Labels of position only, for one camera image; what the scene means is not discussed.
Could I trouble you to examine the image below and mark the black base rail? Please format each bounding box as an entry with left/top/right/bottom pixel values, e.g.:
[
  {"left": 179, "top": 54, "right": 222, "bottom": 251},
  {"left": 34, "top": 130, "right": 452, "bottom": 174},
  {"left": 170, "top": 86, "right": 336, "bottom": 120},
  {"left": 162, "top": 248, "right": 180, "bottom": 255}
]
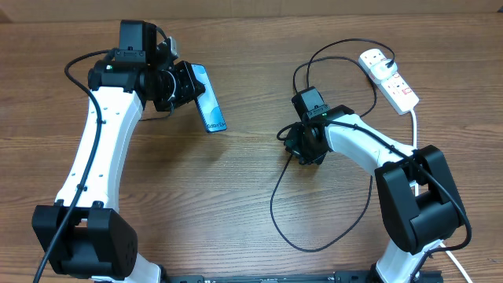
[{"left": 160, "top": 269, "right": 445, "bottom": 283}]

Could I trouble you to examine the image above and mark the blue Samsung Galaxy smartphone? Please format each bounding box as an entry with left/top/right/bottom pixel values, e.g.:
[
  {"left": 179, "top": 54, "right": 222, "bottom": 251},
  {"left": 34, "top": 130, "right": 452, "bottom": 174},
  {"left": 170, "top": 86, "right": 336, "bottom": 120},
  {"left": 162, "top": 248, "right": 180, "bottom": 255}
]
[{"left": 192, "top": 64, "right": 227, "bottom": 133}]

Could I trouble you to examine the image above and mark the white power strip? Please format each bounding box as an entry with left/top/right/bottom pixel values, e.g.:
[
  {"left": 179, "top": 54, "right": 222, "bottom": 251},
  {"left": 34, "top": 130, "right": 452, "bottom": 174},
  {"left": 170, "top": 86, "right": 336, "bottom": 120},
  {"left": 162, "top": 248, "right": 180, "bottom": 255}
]
[{"left": 358, "top": 49, "right": 419, "bottom": 115}]

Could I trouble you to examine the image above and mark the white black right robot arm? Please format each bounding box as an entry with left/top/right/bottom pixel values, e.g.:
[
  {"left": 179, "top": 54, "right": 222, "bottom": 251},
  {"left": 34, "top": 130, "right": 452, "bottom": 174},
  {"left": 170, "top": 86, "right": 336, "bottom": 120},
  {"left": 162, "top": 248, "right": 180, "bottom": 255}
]
[{"left": 277, "top": 86, "right": 472, "bottom": 282}]

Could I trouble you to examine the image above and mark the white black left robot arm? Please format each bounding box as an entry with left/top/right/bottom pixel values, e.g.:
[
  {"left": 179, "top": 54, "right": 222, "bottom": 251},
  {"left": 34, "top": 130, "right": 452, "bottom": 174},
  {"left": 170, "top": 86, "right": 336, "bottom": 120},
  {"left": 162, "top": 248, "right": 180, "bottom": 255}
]
[{"left": 32, "top": 20, "right": 226, "bottom": 282}]

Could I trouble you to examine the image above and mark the white USB charger adapter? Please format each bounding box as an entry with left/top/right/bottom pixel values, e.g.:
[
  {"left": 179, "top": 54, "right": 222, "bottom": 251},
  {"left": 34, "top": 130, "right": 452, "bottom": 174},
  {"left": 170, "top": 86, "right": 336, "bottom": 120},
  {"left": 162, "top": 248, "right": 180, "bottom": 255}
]
[{"left": 370, "top": 59, "right": 398, "bottom": 83}]

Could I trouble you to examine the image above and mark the black USB charging cable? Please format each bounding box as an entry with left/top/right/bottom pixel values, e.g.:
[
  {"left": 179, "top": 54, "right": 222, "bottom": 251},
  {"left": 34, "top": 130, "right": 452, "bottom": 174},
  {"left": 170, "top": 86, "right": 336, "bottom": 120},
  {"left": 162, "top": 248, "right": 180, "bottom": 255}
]
[{"left": 269, "top": 38, "right": 396, "bottom": 253}]

